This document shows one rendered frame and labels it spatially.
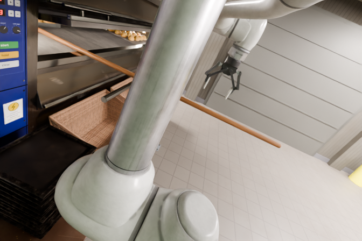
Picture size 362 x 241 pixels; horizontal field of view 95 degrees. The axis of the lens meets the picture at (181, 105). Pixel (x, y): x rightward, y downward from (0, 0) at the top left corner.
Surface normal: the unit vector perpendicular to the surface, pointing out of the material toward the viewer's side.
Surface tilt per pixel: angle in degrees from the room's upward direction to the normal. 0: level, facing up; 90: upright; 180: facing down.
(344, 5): 90
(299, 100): 90
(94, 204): 78
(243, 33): 95
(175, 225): 50
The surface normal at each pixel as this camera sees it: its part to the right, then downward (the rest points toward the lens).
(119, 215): 0.20, 0.14
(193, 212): 0.48, -0.77
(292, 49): -0.21, 0.37
